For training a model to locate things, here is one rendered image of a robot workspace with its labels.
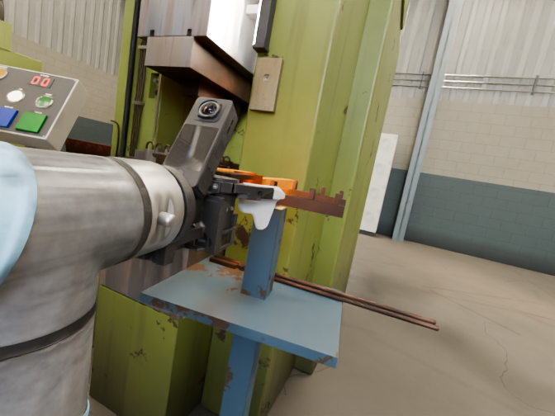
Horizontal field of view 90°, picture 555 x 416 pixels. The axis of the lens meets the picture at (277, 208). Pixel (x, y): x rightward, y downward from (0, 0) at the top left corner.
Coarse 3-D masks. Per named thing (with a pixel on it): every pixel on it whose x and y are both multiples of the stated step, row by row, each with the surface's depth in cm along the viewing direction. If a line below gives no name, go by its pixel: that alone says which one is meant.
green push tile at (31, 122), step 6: (24, 114) 96; (30, 114) 96; (36, 114) 97; (24, 120) 95; (30, 120) 96; (36, 120) 96; (42, 120) 96; (18, 126) 94; (24, 126) 95; (30, 126) 95; (36, 126) 95; (36, 132) 95
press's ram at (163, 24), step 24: (144, 0) 94; (168, 0) 90; (192, 0) 87; (216, 0) 86; (240, 0) 97; (144, 24) 95; (168, 24) 91; (192, 24) 87; (216, 24) 88; (240, 24) 99; (216, 48) 93; (240, 48) 102; (240, 72) 113
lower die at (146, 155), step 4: (156, 148) 96; (136, 152) 99; (140, 152) 99; (144, 152) 98; (148, 152) 97; (152, 152) 96; (156, 152) 96; (136, 156) 99; (140, 156) 99; (144, 156) 98; (148, 156) 97; (152, 156) 97; (148, 160) 97; (152, 160) 97; (220, 164) 115; (224, 164) 118; (232, 164) 124; (236, 164) 127; (236, 168) 128
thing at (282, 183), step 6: (216, 174) 35; (222, 174) 35; (228, 174) 35; (234, 174) 35; (240, 174) 38; (246, 174) 42; (252, 174) 43; (240, 180) 40; (246, 180) 42; (252, 180) 44; (258, 180) 43; (264, 180) 48; (270, 180) 52; (276, 180) 56; (282, 180) 61; (288, 180) 67; (294, 180) 76; (282, 186) 63; (288, 186) 69
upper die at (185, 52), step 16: (160, 48) 92; (176, 48) 90; (192, 48) 88; (208, 48) 94; (160, 64) 93; (176, 64) 90; (192, 64) 89; (208, 64) 96; (224, 64) 104; (176, 80) 108; (208, 80) 99; (224, 80) 106; (240, 80) 116; (240, 96) 118
